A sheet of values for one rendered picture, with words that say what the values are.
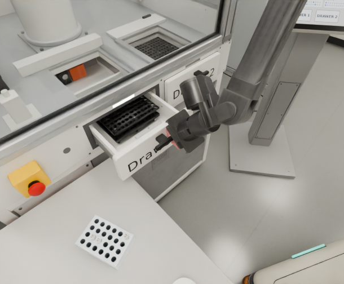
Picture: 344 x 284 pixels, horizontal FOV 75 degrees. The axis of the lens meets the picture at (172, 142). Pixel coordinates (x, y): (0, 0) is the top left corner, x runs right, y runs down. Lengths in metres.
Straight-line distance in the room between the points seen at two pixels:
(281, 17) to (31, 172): 0.64
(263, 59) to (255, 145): 1.43
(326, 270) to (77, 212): 1.07
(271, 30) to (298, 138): 1.68
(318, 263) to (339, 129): 1.33
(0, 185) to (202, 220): 1.11
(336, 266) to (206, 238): 0.62
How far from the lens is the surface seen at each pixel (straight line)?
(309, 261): 1.30
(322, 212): 1.79
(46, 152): 0.70
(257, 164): 1.76
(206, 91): 0.49
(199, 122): 0.48
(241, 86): 0.45
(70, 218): 0.74
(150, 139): 0.64
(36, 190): 0.68
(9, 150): 0.66
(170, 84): 0.82
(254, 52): 0.46
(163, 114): 0.81
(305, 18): 1.23
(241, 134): 1.89
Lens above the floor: 1.40
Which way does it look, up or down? 51 degrees down
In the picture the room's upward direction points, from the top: straight up
